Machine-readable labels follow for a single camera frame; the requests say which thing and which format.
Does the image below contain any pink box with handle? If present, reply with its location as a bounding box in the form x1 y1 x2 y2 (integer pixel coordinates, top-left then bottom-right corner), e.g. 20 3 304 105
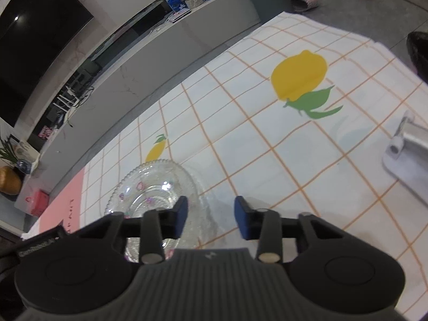
24 190 51 217

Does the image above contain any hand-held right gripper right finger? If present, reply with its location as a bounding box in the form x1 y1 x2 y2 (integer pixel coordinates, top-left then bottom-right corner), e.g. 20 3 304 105
234 196 351 264

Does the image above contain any patterned slipper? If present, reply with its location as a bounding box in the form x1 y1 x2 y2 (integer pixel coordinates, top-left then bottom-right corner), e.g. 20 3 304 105
289 0 320 13

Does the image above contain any small clear glass plate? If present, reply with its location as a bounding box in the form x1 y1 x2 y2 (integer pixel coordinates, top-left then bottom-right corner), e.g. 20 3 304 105
104 159 215 263

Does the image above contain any small leafy plant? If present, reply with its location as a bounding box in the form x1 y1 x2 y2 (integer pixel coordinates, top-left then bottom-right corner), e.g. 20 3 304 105
0 136 21 166

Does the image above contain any grey low cabinet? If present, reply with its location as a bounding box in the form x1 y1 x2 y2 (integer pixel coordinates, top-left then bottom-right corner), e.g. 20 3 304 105
13 0 261 208

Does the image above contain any golden pumpkin ornament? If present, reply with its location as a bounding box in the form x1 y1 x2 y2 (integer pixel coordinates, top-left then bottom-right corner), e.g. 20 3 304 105
0 165 22 195

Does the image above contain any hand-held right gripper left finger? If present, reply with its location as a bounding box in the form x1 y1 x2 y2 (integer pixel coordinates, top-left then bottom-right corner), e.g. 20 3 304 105
77 196 189 264

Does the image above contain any white router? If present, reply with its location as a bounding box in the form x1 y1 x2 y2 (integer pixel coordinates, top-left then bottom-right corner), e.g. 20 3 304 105
55 86 81 112

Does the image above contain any lemon print tablecloth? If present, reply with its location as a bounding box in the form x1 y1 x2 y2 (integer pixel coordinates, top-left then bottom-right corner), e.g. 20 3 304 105
22 12 428 321

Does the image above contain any black television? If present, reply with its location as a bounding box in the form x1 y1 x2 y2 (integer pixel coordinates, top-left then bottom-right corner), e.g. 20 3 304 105
0 0 94 128

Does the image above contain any dark object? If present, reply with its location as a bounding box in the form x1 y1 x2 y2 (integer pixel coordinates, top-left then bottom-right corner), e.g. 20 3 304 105
406 32 428 84

